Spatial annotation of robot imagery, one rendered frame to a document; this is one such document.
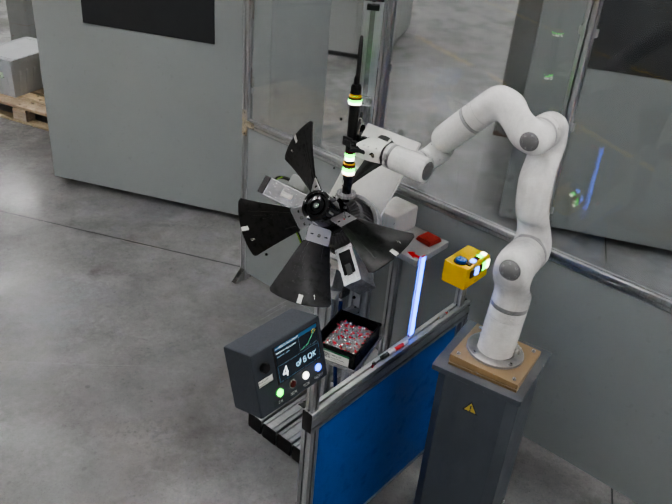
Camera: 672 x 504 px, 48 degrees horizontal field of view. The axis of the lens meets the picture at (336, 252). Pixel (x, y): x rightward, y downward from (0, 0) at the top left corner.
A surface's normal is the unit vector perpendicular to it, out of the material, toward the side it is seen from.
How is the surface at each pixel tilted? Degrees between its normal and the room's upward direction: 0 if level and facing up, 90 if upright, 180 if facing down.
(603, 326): 90
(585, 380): 90
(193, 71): 90
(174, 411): 0
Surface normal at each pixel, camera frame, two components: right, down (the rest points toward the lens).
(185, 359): 0.07, -0.86
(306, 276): 0.18, -0.16
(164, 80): -0.29, 0.48
